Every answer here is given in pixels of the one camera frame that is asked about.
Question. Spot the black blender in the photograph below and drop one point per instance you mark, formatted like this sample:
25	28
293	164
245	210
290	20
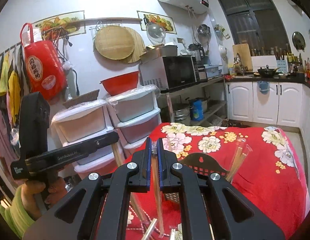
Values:
196	52

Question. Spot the food wall poster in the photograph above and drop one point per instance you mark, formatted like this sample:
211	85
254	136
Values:
58	22
167	21

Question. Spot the steel stock pot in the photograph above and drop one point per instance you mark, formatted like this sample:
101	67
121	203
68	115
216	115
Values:
181	115

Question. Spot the red floral blanket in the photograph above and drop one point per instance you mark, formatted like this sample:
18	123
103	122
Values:
257	180

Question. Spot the round wooden board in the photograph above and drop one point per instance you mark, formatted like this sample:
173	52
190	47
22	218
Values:
138	50

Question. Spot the drawer tower with beige drawer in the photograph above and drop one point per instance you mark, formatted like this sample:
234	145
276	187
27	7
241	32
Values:
80	125

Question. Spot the group of chopsticks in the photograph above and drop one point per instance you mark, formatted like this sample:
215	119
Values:
238	160

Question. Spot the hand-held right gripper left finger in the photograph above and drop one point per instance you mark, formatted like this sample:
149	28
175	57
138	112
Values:
147	165

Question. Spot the glass pot lid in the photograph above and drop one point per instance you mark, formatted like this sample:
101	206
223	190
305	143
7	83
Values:
156	33

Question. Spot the red plastic basin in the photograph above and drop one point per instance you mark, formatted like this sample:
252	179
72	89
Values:
120	83

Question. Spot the blue canister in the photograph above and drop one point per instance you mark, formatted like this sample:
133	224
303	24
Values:
196	110

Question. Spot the hanging steel colander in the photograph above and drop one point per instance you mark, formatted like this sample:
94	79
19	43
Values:
203	33

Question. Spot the olive perforated chopstick holder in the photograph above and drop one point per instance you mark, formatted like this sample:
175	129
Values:
192	161

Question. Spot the black wok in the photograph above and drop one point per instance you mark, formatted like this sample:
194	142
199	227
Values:
267	72

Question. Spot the green white hanging packet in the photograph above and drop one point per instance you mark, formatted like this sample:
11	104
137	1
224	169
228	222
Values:
221	31

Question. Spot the round bamboo tray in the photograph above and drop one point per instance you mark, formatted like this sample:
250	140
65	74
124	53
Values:
113	42

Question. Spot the blue patterned utensil holder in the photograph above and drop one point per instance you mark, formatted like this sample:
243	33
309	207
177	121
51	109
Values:
282	66

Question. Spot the steel baking pan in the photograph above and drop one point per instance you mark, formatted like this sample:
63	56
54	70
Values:
160	52

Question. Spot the small black appliance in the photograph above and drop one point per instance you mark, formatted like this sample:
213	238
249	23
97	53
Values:
202	73

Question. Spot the woven wicker basket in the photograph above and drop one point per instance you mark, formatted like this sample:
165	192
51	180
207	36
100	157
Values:
81	98

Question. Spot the row of spice jars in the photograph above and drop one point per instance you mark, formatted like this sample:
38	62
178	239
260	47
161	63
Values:
270	51

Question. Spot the wooden cutting board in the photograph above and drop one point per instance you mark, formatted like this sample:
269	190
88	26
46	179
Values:
242	55

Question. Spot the pale blue lidded box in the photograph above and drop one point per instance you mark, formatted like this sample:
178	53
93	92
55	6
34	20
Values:
212	71

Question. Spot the dark framed window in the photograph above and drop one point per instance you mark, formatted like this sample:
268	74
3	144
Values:
252	12

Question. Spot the steel shelf rack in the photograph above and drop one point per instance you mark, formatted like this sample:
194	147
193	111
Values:
210	100

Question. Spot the person's left forearm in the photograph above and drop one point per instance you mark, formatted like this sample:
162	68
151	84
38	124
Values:
12	215

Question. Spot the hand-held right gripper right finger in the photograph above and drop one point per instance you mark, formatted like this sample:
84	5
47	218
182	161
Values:
161	170

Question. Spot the row of condiment bottles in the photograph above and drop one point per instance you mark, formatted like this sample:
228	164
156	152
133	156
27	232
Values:
303	67

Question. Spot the black microwave oven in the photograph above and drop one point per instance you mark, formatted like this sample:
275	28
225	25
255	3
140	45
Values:
167	72

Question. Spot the yellow hanging cloth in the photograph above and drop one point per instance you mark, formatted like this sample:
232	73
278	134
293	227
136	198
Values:
12	87

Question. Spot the person's left hand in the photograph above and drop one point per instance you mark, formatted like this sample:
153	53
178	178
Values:
35	192

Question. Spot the red printed bag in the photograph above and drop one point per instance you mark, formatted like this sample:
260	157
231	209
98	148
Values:
45	72

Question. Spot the white hanging kettle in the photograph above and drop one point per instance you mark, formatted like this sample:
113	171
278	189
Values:
222	52

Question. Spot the white kitchen base cabinets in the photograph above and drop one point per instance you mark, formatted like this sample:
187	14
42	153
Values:
245	102

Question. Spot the hanging steel pot lid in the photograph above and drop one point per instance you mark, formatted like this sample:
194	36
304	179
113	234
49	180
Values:
298	40

